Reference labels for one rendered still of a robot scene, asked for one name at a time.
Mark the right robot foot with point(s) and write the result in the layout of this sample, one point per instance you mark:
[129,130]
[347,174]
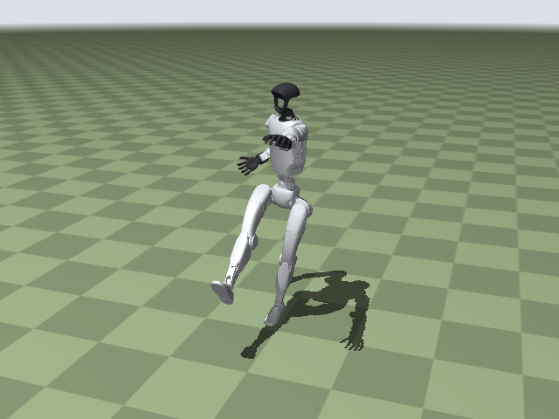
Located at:
[223,291]

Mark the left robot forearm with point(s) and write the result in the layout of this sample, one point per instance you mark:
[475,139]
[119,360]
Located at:
[294,137]

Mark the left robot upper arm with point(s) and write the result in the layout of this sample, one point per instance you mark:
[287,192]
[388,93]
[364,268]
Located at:
[302,128]

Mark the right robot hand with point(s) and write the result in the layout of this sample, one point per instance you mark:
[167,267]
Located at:
[251,163]

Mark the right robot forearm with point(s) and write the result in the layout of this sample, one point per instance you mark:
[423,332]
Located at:
[266,155]

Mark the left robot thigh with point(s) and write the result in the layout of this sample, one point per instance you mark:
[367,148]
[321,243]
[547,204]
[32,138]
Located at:
[295,228]

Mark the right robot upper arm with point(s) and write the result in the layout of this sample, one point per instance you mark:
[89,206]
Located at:
[267,122]

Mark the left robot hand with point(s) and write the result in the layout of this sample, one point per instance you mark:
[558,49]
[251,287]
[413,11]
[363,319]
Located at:
[281,140]

